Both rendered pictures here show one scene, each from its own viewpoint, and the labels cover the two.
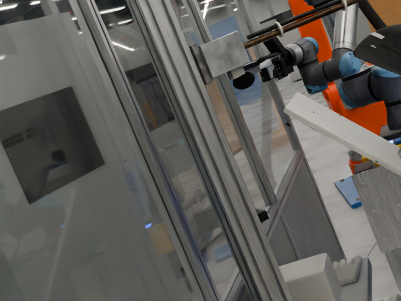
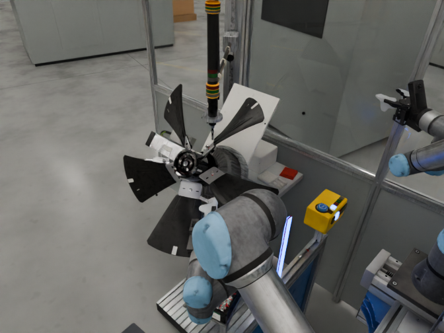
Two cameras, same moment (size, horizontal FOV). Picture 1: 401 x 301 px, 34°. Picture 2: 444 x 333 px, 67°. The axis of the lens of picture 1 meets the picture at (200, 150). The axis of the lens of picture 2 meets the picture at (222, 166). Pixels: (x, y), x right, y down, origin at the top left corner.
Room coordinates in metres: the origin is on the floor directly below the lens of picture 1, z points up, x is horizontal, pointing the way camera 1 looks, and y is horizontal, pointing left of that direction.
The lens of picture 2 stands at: (2.03, -1.65, 1.97)
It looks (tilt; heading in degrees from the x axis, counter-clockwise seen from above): 35 degrees down; 113
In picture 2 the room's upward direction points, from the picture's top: 1 degrees clockwise
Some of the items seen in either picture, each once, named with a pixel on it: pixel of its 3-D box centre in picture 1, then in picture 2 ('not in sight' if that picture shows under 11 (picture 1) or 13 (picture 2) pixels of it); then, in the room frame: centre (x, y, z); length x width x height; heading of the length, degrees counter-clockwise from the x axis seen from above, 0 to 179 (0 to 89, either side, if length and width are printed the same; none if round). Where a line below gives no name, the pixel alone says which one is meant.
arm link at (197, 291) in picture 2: not in sight; (199, 283); (1.76, -1.15, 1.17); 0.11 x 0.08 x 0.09; 109
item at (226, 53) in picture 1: (216, 57); (230, 41); (1.40, -0.11, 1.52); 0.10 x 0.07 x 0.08; 107
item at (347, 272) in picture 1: (344, 271); (272, 180); (1.71, -0.23, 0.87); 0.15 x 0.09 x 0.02; 158
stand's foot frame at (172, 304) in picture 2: not in sight; (217, 295); (1.52, -0.47, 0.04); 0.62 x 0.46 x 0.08; 72
